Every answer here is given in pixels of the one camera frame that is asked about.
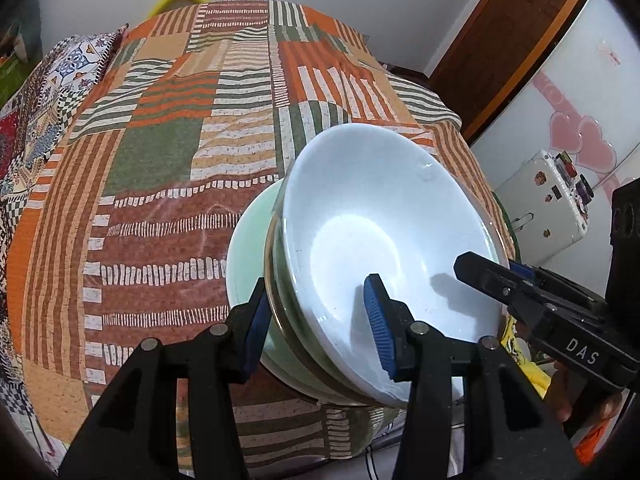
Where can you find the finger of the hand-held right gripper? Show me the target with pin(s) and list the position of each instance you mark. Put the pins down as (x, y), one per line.
(495, 280)
(555, 280)

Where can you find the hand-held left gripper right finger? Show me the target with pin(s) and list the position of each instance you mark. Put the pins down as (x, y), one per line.
(380, 330)

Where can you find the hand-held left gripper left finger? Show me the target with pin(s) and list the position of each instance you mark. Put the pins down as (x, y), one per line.
(255, 330)

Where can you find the pale pink bowl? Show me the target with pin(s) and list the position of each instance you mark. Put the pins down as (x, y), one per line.
(275, 280)

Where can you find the light green plate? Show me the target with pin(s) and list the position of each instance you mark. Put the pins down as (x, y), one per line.
(247, 270)

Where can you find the white bowl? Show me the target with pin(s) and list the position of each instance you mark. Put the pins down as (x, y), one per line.
(375, 210)

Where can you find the person's right hand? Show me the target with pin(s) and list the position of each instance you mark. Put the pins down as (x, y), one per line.
(562, 395)

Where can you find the yellow plastic item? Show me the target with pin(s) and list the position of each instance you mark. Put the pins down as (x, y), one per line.
(537, 380)

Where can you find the white box with stickers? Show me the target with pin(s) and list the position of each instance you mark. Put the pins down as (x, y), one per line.
(545, 210)

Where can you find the pink heart sticker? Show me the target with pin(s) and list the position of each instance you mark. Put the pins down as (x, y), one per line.
(585, 140)

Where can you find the striped patchwork blanket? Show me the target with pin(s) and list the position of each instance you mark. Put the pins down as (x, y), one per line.
(160, 210)

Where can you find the small red label sticker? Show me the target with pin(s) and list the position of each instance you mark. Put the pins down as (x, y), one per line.
(607, 53)

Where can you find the brown wooden door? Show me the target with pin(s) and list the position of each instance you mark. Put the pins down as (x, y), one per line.
(510, 35)

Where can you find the patterned quilt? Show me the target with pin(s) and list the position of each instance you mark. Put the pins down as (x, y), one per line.
(45, 100)

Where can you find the green storage box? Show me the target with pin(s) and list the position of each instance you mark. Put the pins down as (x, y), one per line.
(10, 80)

